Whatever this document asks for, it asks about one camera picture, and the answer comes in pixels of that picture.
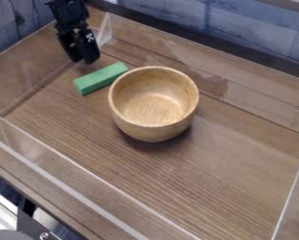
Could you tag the round wooden bowl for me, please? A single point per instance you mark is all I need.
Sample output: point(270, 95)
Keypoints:
point(153, 101)

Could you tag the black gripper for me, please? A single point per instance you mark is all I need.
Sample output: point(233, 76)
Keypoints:
point(71, 14)

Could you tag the black metal mount with bolt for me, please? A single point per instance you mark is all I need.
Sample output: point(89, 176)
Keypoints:
point(38, 226)

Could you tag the clear acrylic front barrier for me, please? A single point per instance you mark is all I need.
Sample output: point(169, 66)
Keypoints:
point(91, 205)

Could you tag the clear acrylic corner bracket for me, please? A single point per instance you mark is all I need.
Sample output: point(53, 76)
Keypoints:
point(102, 32)

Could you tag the green rectangular block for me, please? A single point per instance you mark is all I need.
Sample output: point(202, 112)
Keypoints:
point(99, 78)

